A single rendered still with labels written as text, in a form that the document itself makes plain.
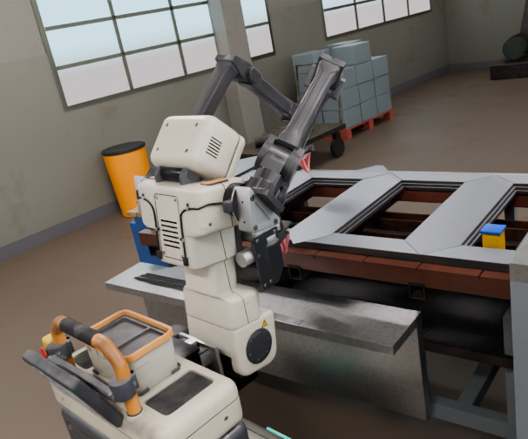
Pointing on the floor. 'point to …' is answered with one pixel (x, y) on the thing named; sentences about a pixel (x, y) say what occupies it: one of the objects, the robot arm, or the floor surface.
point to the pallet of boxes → (376, 87)
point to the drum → (126, 171)
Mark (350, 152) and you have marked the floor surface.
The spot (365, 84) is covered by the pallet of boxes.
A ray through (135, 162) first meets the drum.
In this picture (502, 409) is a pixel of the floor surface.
